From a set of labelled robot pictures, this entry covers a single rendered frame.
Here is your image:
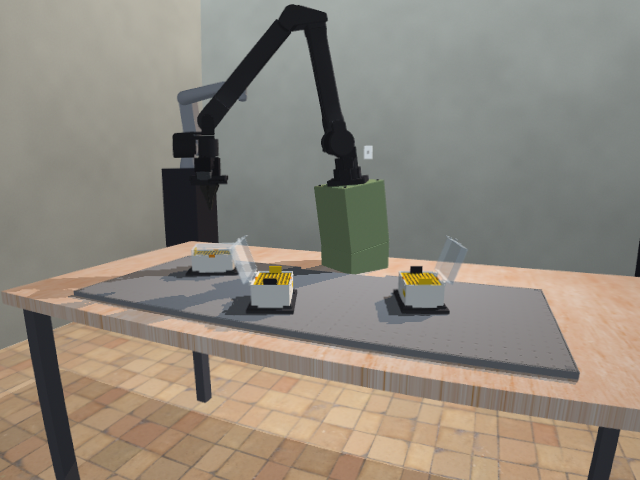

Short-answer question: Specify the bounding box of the yellow tip rack with black holes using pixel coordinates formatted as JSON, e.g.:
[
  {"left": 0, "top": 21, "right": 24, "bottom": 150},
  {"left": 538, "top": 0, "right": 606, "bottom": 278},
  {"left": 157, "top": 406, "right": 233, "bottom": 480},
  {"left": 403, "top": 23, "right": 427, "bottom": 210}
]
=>
[
  {"left": 253, "top": 266, "right": 291, "bottom": 285},
  {"left": 401, "top": 266, "right": 441, "bottom": 285}
]

